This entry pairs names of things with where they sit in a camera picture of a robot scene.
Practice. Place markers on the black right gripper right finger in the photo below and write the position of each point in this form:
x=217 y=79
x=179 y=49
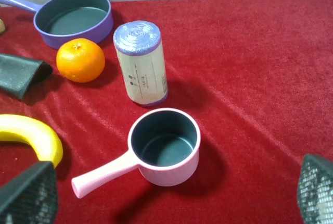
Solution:
x=314 y=191

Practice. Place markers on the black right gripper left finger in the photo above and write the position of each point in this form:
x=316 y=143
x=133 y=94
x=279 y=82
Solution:
x=31 y=197

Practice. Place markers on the purple trash bag roll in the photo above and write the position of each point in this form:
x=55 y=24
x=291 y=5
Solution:
x=140 y=54

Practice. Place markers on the yellow banana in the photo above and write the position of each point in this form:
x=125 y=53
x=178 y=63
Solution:
x=41 y=137

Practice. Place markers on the black folded pouch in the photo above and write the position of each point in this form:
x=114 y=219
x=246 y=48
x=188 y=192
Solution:
x=18 y=74

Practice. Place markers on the red velvet tablecloth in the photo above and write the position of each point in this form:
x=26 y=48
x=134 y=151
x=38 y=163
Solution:
x=256 y=75

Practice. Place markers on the orange mandarin fruit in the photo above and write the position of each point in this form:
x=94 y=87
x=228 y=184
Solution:
x=80 y=60

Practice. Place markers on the purple frying pan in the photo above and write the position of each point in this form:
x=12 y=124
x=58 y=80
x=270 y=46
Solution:
x=60 y=21

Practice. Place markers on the pink saucepan with handle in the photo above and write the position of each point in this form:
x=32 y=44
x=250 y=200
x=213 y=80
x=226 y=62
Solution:
x=162 y=143

